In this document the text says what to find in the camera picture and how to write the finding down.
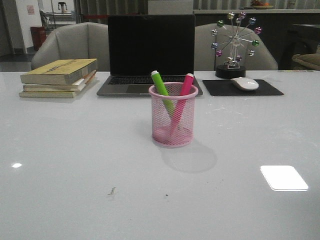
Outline white computer mouse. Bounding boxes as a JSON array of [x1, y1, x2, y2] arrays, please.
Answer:
[[231, 77, 259, 91]]

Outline black mouse pad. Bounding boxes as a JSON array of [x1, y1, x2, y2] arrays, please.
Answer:
[[202, 79, 284, 96]]

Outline fruit bowl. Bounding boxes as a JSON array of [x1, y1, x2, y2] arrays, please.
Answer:
[[250, 0, 274, 10]]

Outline pink mesh pen holder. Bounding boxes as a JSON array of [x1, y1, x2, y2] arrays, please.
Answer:
[[148, 82, 198, 148]]

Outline pink highlighter pen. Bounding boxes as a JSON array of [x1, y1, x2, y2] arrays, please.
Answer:
[[169, 73, 194, 136]]

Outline right grey armchair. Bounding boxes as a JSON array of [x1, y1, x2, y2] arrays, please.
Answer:
[[194, 23, 278, 71]]

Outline bottom cream book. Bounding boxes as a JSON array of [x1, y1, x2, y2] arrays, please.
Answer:
[[19, 74, 97, 98]]

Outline ferris wheel desk toy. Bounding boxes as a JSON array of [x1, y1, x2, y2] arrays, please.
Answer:
[[211, 11, 260, 79]]

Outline top yellow book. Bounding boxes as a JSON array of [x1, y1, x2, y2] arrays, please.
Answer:
[[20, 58, 98, 85]]

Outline cream book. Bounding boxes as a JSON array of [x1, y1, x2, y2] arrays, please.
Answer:
[[23, 70, 97, 92], [19, 74, 97, 98]]

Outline tan cushion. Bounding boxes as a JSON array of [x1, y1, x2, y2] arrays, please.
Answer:
[[292, 53, 320, 71]]

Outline red bin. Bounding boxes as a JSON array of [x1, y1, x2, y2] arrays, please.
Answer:
[[30, 26, 46, 51]]

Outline grey laptop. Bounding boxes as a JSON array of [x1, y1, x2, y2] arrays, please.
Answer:
[[97, 14, 195, 97]]

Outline grey armchair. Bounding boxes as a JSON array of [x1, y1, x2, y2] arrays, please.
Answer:
[[194, 23, 278, 71], [31, 22, 110, 72]]

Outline left grey armchair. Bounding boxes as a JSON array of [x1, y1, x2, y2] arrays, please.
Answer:
[[31, 22, 110, 72]]

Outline green highlighter pen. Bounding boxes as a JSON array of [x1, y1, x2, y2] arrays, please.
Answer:
[[151, 70, 175, 118]]

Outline middle cream book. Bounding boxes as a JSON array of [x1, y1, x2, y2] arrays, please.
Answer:
[[23, 70, 97, 92]]

